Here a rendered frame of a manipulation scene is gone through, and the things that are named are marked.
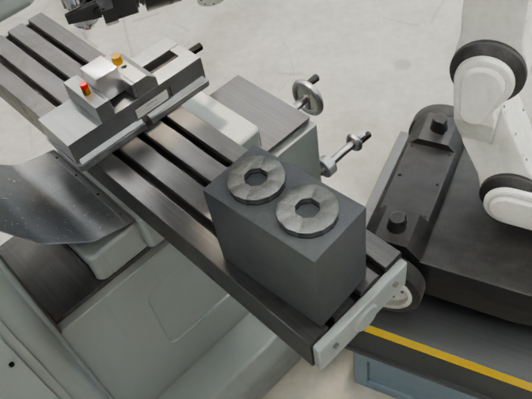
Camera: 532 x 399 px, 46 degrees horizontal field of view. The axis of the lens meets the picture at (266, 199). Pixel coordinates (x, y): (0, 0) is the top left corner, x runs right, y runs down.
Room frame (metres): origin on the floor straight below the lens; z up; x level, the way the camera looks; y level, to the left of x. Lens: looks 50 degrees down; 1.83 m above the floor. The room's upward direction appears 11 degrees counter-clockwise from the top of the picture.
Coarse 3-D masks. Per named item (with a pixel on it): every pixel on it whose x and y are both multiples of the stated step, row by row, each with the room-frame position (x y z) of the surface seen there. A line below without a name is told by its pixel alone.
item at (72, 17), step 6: (78, 6) 1.00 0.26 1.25; (84, 6) 0.99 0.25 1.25; (90, 6) 0.99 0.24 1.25; (96, 6) 1.00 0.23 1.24; (66, 12) 0.99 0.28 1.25; (72, 12) 0.99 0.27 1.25; (78, 12) 0.99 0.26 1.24; (84, 12) 0.99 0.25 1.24; (90, 12) 0.99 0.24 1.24; (96, 12) 0.99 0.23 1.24; (66, 18) 0.99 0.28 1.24; (72, 18) 0.99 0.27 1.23; (78, 18) 0.99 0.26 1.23; (84, 18) 0.99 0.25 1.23; (90, 18) 0.99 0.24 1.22; (96, 18) 1.00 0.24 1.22
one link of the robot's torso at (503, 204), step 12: (492, 192) 0.83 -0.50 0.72; (504, 192) 0.81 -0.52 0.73; (516, 192) 0.80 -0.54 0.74; (528, 192) 0.80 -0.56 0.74; (492, 204) 0.81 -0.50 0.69; (504, 204) 0.80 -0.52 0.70; (516, 204) 0.79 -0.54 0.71; (528, 204) 0.78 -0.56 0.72; (492, 216) 0.82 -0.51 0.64; (504, 216) 0.80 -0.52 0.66; (516, 216) 0.78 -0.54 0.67; (528, 216) 0.77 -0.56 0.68; (528, 228) 0.77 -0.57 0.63
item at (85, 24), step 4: (64, 0) 1.01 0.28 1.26; (80, 0) 1.00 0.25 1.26; (84, 0) 1.01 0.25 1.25; (88, 0) 1.01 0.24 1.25; (92, 0) 1.03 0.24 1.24; (68, 4) 1.00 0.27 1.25; (72, 4) 1.00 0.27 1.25; (76, 4) 1.00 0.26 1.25; (80, 4) 1.00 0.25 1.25; (68, 8) 1.01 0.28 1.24; (72, 8) 1.00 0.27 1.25; (92, 20) 1.01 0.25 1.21; (96, 20) 1.01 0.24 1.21; (76, 24) 1.00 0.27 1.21; (80, 24) 1.00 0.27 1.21; (84, 24) 1.00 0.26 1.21; (88, 24) 1.00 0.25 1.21; (92, 24) 1.00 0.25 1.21
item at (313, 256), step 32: (256, 160) 0.66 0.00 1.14; (224, 192) 0.62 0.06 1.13; (256, 192) 0.59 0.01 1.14; (288, 192) 0.58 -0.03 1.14; (320, 192) 0.57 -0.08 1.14; (224, 224) 0.61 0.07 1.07; (256, 224) 0.55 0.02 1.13; (288, 224) 0.53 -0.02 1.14; (320, 224) 0.52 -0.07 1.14; (352, 224) 0.52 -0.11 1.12; (224, 256) 0.63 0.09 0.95; (256, 256) 0.56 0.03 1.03; (288, 256) 0.50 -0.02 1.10; (320, 256) 0.47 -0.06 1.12; (352, 256) 0.52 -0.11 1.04; (288, 288) 0.51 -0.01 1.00; (320, 288) 0.47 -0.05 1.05; (352, 288) 0.52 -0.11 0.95; (320, 320) 0.47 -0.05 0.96
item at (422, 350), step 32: (384, 320) 0.74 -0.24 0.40; (416, 320) 0.72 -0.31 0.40; (448, 320) 0.70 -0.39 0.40; (480, 320) 0.69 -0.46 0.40; (384, 352) 0.72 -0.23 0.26; (416, 352) 0.66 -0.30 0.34; (448, 352) 0.62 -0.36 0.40; (480, 352) 0.60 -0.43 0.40; (512, 352) 0.59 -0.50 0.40; (384, 384) 0.71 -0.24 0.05; (416, 384) 0.66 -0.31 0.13; (448, 384) 0.61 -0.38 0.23; (480, 384) 0.58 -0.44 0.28; (512, 384) 0.53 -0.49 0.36
